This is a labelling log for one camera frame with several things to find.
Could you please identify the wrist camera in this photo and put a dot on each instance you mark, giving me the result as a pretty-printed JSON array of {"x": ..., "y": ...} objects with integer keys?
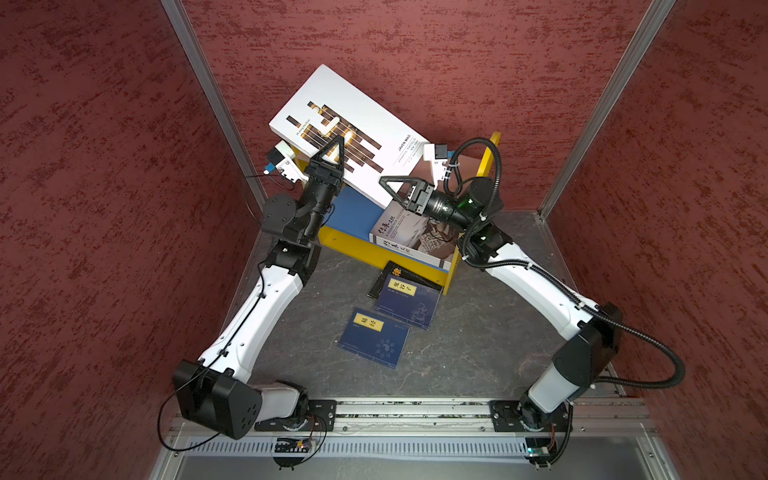
[
  {"x": 444, "y": 167},
  {"x": 281, "y": 159}
]

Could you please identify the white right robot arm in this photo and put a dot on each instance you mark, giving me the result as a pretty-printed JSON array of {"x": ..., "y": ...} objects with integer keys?
[{"x": 591, "y": 342}]

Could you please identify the white book brown pattern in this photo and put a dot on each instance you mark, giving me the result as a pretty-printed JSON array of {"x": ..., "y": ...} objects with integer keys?
[{"x": 376, "y": 142}]

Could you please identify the black book under blue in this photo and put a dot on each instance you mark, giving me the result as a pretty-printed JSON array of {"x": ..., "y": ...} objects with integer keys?
[{"x": 391, "y": 268}]

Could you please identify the left corner aluminium profile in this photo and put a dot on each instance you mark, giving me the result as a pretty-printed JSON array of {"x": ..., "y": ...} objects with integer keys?
[{"x": 193, "y": 50}]

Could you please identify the blue book yellow label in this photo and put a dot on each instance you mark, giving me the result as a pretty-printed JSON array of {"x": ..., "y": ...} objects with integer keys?
[
  {"x": 408, "y": 301},
  {"x": 374, "y": 337}
]

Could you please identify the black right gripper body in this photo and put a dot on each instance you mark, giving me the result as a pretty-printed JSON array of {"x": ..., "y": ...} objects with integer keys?
[{"x": 448, "y": 208}]

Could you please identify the corner aluminium profile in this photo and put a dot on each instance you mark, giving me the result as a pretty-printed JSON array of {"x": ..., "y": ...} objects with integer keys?
[
  {"x": 193, "y": 50},
  {"x": 645, "y": 33}
]

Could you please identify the white heritage cultural book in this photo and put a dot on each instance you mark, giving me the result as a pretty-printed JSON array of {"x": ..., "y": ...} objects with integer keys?
[{"x": 416, "y": 237}]

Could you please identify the yellow pink blue bookshelf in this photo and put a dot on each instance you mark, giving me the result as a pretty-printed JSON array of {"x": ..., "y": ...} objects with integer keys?
[{"x": 360, "y": 229}]

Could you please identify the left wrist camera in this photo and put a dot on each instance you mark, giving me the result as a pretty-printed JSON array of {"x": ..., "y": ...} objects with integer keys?
[{"x": 281, "y": 159}]

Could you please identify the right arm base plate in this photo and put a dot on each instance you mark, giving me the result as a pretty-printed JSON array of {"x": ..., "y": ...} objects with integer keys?
[{"x": 506, "y": 417}]

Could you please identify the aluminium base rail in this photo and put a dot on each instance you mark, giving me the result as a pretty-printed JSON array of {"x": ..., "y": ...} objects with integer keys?
[{"x": 601, "y": 430}]

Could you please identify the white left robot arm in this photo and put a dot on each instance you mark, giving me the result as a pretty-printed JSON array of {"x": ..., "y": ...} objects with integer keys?
[{"x": 214, "y": 391}]

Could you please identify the blue book yellow label front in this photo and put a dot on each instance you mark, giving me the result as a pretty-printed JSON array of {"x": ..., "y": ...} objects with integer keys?
[{"x": 374, "y": 337}]

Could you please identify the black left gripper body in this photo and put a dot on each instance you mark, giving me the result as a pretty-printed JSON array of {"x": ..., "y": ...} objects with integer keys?
[{"x": 321, "y": 188}]

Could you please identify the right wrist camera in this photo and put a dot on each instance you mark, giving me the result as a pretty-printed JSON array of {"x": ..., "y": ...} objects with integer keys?
[{"x": 444, "y": 167}]

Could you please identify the right corner aluminium profile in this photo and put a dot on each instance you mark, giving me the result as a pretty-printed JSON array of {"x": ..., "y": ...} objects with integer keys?
[{"x": 645, "y": 33}]

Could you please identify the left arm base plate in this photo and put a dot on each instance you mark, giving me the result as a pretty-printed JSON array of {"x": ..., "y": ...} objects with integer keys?
[{"x": 320, "y": 417}]

